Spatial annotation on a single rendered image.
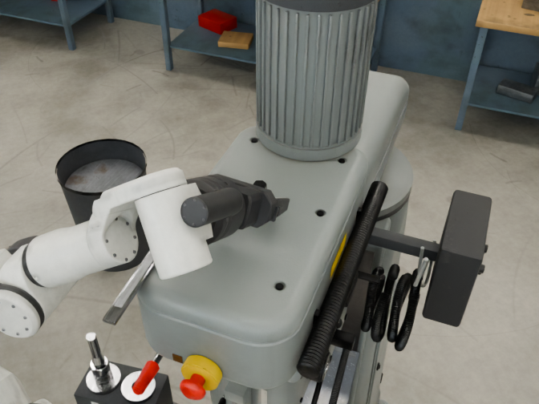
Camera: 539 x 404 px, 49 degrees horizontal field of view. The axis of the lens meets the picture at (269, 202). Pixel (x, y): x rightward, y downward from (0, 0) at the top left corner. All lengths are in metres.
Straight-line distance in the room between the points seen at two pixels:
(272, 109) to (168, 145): 3.41
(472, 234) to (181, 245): 0.70
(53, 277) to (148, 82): 4.49
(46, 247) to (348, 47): 0.53
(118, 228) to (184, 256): 0.12
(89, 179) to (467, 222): 2.47
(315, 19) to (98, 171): 2.60
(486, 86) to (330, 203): 4.04
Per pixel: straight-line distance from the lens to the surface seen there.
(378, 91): 1.55
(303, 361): 0.87
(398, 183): 1.58
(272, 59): 0.99
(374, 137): 1.39
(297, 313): 0.83
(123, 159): 3.48
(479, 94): 4.82
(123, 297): 0.84
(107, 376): 1.66
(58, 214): 3.99
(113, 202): 0.71
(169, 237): 0.67
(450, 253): 1.18
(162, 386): 1.67
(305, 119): 1.02
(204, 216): 0.65
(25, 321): 0.84
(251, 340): 0.82
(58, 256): 0.78
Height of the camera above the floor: 2.53
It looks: 41 degrees down
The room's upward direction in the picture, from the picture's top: 1 degrees clockwise
